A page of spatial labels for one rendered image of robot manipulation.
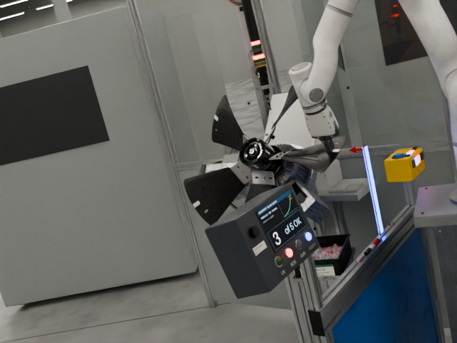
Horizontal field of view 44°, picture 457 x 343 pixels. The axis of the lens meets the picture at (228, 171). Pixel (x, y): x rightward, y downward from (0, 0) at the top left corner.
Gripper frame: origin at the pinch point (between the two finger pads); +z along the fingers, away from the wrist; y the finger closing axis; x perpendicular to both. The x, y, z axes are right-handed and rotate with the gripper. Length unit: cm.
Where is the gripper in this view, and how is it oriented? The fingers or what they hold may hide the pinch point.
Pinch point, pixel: (329, 145)
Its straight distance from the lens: 205.0
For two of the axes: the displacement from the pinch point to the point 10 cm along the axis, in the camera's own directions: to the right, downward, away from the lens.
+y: -7.9, 0.5, 6.2
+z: 3.9, 8.1, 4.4
